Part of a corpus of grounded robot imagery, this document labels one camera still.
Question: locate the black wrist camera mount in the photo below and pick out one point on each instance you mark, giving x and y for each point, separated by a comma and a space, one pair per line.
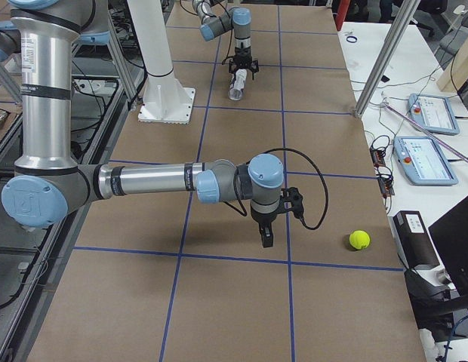
291, 200

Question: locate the clear plastic ball tube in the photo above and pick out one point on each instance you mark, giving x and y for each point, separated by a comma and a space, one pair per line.
237, 85

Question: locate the black box with label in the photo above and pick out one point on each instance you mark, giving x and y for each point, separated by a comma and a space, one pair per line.
417, 248

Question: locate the near teach pendant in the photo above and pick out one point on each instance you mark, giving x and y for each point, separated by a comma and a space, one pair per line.
423, 162

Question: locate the aluminium frame post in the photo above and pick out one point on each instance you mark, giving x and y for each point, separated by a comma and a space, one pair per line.
391, 42

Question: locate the aluminium side frame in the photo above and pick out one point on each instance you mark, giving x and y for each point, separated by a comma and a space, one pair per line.
76, 88

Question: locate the far teach pendant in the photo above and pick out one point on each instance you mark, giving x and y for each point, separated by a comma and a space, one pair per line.
433, 113

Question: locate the yellow tennis ball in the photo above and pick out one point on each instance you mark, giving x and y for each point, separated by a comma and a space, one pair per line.
359, 239

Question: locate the teach pendant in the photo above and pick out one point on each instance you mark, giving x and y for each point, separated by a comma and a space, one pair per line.
423, 162
433, 113

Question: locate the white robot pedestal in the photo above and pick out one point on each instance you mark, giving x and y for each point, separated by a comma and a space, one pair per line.
165, 100

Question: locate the black computer monitor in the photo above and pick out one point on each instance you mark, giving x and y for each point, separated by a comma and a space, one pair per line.
450, 237

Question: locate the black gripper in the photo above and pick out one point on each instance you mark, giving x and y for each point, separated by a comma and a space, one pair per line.
241, 52
264, 220

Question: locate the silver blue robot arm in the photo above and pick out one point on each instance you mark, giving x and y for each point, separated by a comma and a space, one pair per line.
217, 20
113, 181

